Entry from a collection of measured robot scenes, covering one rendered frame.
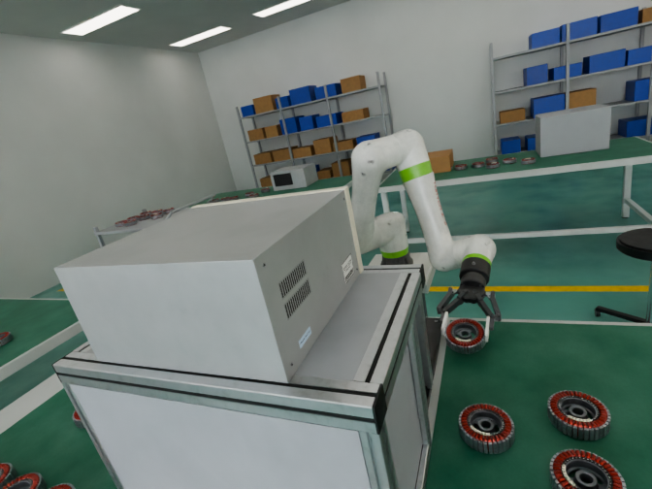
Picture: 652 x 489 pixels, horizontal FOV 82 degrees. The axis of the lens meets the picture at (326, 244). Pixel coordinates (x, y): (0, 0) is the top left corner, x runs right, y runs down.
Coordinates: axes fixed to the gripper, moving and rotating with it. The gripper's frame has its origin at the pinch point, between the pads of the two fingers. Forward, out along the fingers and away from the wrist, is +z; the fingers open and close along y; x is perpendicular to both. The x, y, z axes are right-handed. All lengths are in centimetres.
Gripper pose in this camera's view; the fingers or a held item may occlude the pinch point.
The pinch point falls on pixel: (465, 330)
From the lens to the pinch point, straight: 117.5
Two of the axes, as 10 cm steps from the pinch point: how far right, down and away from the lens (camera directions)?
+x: -3.1, -7.5, -5.9
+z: -3.8, 6.6, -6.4
